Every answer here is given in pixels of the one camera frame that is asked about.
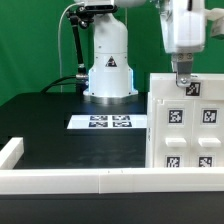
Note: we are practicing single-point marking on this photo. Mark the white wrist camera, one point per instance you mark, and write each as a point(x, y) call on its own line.
point(216, 16)

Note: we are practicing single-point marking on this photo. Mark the flat white tagged base plate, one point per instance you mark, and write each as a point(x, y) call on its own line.
point(107, 122)

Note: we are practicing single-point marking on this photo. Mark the white U-shaped fence frame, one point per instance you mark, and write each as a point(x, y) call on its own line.
point(15, 181)

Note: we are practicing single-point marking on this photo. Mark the white cabinet body box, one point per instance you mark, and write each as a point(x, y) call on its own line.
point(153, 153)

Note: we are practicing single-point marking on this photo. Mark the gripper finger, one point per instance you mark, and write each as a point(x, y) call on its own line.
point(182, 64)

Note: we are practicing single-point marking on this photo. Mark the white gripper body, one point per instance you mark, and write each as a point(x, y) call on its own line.
point(183, 25)

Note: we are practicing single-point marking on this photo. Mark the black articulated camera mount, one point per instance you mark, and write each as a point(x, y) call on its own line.
point(79, 36)

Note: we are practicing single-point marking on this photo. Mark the small white cabinet top block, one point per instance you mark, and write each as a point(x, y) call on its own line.
point(202, 87)

